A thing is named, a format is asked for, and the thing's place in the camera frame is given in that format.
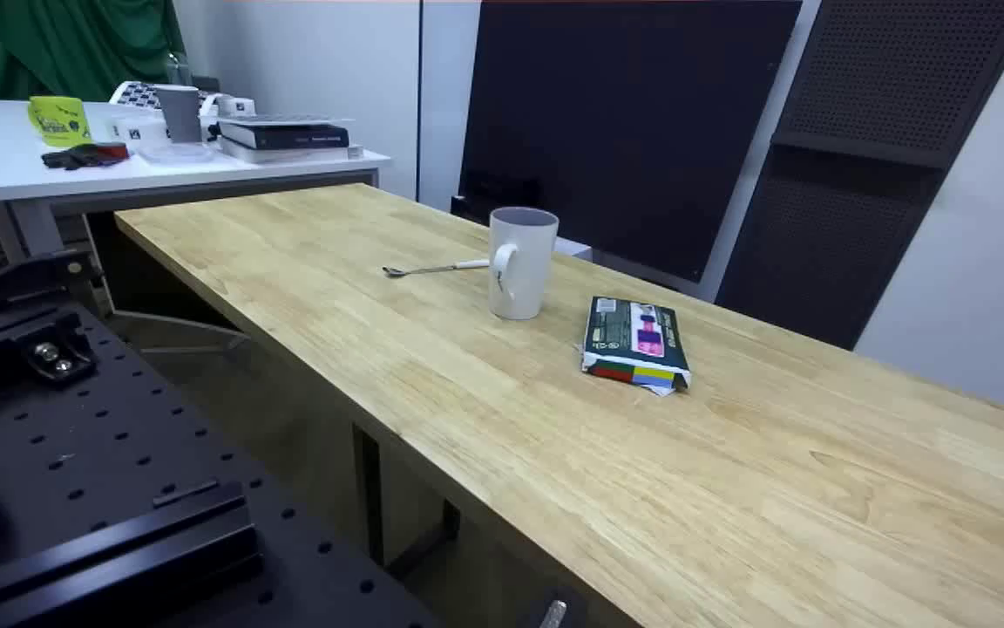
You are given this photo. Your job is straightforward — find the black perforated cabinet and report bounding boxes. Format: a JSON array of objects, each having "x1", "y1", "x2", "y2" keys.
[{"x1": 715, "y1": 0, "x2": 1004, "y2": 353}]

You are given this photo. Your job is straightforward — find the white book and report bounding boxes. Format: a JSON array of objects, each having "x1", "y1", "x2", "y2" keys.
[{"x1": 219, "y1": 135, "x2": 363, "y2": 168}]

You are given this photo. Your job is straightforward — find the dark wall panel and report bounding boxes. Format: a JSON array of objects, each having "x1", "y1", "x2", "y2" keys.
[{"x1": 452, "y1": 0, "x2": 804, "y2": 285}]

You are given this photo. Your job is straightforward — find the white-handled metal spoon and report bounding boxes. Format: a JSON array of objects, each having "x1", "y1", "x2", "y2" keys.
[{"x1": 379, "y1": 255, "x2": 495, "y2": 283}]

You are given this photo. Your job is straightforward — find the small white device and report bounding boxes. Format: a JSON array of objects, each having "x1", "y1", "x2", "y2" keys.
[{"x1": 195, "y1": 92, "x2": 262, "y2": 125}]

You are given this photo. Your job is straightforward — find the small white block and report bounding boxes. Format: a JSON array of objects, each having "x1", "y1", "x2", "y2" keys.
[{"x1": 552, "y1": 233, "x2": 595, "y2": 263}]

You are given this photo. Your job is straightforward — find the white side table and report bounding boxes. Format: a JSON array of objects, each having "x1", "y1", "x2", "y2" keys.
[{"x1": 0, "y1": 94, "x2": 394, "y2": 263}]

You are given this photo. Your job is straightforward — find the black and red gloves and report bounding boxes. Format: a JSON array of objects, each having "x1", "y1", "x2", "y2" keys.
[{"x1": 39, "y1": 140, "x2": 131, "y2": 176}]

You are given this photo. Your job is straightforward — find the black equipment frame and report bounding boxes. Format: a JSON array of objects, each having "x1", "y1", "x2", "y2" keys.
[{"x1": 0, "y1": 246, "x2": 97, "y2": 329}]

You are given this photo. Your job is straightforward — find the black aluminium rail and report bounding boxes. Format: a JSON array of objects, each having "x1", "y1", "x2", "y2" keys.
[{"x1": 0, "y1": 479, "x2": 265, "y2": 628}]

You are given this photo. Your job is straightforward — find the white ceramic mug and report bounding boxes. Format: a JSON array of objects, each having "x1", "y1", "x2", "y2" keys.
[{"x1": 484, "y1": 204, "x2": 563, "y2": 324}]

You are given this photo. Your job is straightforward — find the grey cup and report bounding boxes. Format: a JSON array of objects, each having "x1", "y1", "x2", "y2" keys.
[{"x1": 150, "y1": 79, "x2": 207, "y2": 146}]

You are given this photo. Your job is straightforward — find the green curtain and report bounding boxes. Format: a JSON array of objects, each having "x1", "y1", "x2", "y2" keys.
[{"x1": 0, "y1": 0, "x2": 190, "y2": 104}]

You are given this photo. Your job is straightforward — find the white patterned box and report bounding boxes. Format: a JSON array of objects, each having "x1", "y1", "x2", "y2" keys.
[{"x1": 101, "y1": 78, "x2": 172, "y2": 150}]

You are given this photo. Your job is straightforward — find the yellow-green packet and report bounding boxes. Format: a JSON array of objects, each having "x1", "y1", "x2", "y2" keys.
[{"x1": 25, "y1": 94, "x2": 93, "y2": 150}]

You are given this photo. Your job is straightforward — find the black book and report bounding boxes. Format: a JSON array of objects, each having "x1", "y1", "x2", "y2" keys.
[{"x1": 217, "y1": 119, "x2": 353, "y2": 153}]

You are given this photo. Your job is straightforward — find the black mounting bracket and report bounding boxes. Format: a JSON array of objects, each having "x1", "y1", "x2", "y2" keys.
[{"x1": 21, "y1": 331, "x2": 101, "y2": 389}]

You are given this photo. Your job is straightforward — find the white frame post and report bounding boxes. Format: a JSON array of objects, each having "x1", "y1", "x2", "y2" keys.
[{"x1": 695, "y1": 0, "x2": 825, "y2": 303}]

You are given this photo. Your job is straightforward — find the black perforated breadboard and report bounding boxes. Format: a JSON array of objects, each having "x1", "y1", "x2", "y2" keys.
[{"x1": 0, "y1": 303, "x2": 444, "y2": 628}]

